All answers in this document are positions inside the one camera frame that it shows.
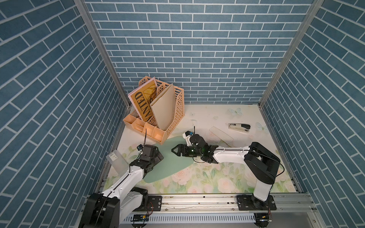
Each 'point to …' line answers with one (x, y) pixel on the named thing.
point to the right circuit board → (262, 219)
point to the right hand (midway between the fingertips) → (176, 151)
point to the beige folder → (164, 109)
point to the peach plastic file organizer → (150, 128)
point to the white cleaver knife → (225, 137)
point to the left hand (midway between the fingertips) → (159, 158)
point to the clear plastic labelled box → (118, 162)
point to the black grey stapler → (240, 127)
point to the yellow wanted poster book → (142, 97)
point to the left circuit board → (139, 218)
